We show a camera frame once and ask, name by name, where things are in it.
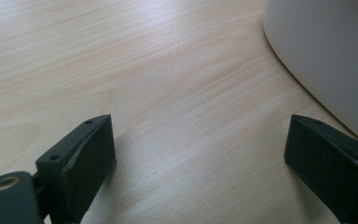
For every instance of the white pedal trash bin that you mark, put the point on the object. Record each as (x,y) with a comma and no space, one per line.
(329,46)

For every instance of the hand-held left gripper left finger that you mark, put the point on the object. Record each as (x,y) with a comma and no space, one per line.
(80,165)

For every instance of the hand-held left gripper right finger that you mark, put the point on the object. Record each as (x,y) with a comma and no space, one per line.
(326,161)

